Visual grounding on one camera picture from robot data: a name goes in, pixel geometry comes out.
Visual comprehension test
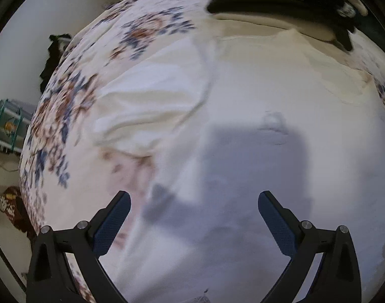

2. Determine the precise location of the white small garment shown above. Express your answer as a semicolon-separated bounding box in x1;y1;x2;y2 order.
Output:
92;29;385;303

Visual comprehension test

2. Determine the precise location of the black hanging clothing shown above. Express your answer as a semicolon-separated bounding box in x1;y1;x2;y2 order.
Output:
40;34;72;93

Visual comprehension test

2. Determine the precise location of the beige garment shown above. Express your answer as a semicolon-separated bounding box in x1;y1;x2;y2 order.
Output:
207;0;370;103

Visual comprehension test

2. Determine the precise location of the floral bed blanket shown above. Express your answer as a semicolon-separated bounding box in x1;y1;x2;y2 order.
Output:
18;0;385;303

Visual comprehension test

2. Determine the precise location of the dark red patterned cloth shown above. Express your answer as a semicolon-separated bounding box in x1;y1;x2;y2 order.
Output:
0;186;36;240

